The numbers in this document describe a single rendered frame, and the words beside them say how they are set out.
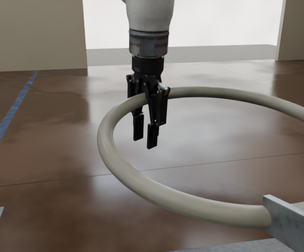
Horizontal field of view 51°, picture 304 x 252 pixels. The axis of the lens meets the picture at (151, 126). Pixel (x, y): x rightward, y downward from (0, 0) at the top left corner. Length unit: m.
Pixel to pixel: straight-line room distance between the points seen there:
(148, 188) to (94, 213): 1.59
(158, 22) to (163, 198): 0.38
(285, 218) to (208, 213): 0.09
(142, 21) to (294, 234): 0.48
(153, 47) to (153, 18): 0.06
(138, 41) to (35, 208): 1.63
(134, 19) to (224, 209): 0.43
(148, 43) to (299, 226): 0.46
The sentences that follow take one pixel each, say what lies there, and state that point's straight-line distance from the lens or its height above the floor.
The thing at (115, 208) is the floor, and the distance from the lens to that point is 2.06.
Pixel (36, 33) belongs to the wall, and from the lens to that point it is 6.73.
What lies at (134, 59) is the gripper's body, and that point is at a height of 1.07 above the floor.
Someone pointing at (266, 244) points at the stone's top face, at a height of 0.82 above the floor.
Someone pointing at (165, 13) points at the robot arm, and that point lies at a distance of 0.69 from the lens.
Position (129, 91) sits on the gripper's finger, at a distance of 0.81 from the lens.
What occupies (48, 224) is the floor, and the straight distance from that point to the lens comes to 2.01.
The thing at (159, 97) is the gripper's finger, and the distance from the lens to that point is 0.73.
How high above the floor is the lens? 1.18
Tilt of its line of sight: 21 degrees down
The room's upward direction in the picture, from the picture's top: straight up
